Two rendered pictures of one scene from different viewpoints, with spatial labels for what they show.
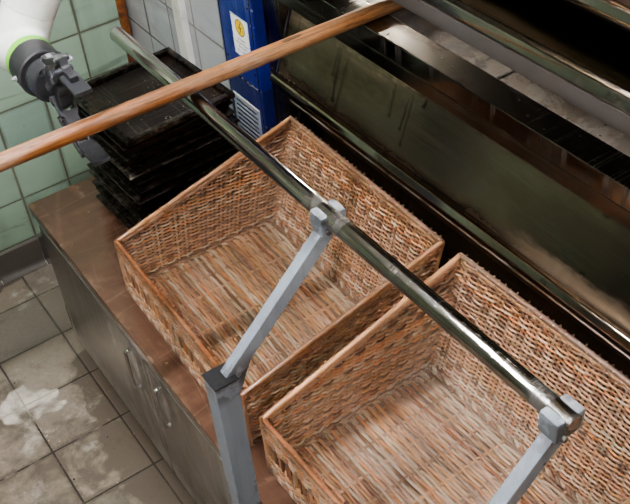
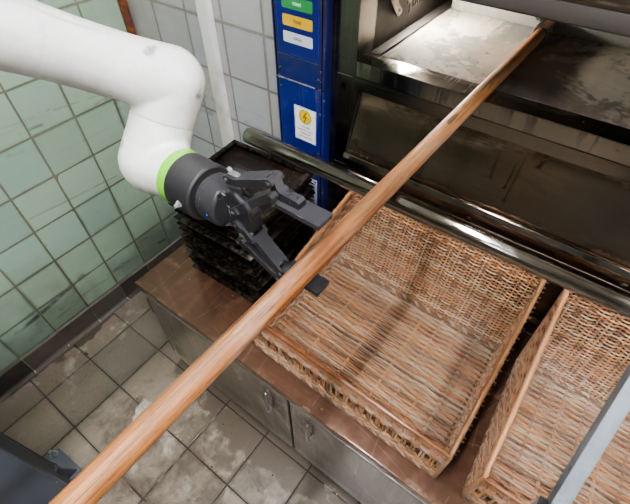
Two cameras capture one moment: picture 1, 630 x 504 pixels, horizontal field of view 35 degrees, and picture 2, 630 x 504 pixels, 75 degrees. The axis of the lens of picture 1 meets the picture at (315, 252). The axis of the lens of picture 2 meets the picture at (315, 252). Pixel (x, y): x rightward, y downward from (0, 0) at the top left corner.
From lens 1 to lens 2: 1.27 m
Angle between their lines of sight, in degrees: 18
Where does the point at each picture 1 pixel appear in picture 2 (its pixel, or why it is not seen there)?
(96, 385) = not seen: hidden behind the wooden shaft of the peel
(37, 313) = (135, 338)
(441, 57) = (582, 121)
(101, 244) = (213, 306)
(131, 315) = (269, 368)
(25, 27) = (170, 140)
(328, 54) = (410, 130)
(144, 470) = (260, 443)
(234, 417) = not seen: outside the picture
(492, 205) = not seen: outside the picture
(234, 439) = not seen: outside the picture
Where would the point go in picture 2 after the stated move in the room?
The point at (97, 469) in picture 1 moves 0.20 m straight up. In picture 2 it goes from (226, 453) to (216, 434)
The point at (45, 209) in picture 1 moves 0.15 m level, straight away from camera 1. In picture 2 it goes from (151, 284) to (130, 256)
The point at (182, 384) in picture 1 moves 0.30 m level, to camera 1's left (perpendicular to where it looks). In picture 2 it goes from (345, 427) to (224, 481)
